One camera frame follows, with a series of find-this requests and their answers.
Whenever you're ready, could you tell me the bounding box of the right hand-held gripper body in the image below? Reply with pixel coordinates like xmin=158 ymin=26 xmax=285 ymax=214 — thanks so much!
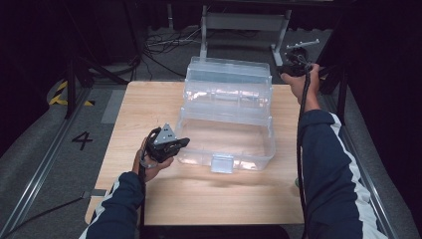
xmin=286 ymin=39 xmax=321 ymax=77

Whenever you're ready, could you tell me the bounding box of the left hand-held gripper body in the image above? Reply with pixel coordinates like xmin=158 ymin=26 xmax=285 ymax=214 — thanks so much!
xmin=145 ymin=122 xmax=178 ymax=163

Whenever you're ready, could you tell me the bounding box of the clear plastic storage box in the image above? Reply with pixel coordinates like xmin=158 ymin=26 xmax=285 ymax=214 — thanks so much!
xmin=174 ymin=56 xmax=277 ymax=174

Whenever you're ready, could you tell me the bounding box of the person's right hand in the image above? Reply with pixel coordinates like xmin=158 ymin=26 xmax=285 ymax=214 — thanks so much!
xmin=280 ymin=63 xmax=322 ymax=113

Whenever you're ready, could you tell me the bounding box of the person's left hand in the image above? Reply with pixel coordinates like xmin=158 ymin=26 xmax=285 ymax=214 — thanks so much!
xmin=131 ymin=136 xmax=175 ymax=183

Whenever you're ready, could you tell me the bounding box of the black metal stand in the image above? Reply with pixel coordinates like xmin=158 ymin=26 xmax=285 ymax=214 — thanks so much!
xmin=64 ymin=0 xmax=130 ymax=120
xmin=317 ymin=64 xmax=349 ymax=126

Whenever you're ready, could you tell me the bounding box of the grey tape strip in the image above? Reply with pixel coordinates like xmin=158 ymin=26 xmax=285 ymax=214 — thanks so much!
xmin=82 ymin=188 xmax=107 ymax=199

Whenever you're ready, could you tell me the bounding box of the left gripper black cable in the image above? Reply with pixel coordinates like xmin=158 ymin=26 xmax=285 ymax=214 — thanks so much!
xmin=137 ymin=150 xmax=149 ymax=239

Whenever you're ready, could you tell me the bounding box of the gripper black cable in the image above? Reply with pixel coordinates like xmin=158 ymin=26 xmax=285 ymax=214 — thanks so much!
xmin=137 ymin=150 xmax=149 ymax=239
xmin=296 ymin=71 xmax=313 ymax=239

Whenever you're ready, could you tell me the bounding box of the grey metal desk frame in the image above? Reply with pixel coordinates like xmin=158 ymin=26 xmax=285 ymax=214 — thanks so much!
xmin=198 ymin=4 xmax=293 ymax=68

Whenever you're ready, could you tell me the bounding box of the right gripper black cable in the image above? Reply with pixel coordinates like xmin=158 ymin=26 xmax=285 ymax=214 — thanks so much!
xmin=296 ymin=71 xmax=313 ymax=239

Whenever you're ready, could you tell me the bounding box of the bundle of floor cables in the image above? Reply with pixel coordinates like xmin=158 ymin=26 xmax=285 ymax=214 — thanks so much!
xmin=132 ymin=26 xmax=202 ymax=84

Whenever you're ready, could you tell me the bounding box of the aluminium floor rail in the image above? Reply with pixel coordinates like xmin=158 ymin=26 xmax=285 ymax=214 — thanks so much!
xmin=0 ymin=88 xmax=93 ymax=239
xmin=322 ymin=94 xmax=399 ymax=239

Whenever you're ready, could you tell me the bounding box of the black floor cable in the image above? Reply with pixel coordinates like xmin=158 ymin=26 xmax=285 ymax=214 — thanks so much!
xmin=0 ymin=195 xmax=86 ymax=238

